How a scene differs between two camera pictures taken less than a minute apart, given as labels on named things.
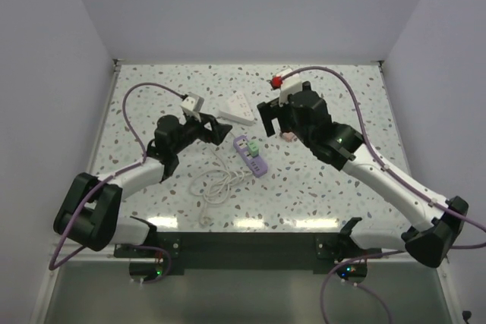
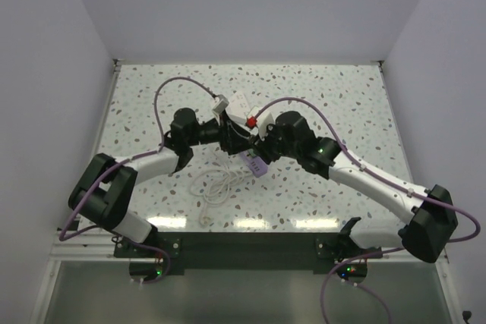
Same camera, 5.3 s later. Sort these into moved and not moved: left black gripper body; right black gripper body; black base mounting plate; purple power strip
Moved: left black gripper body; right black gripper body
Not moved: black base mounting plate; purple power strip
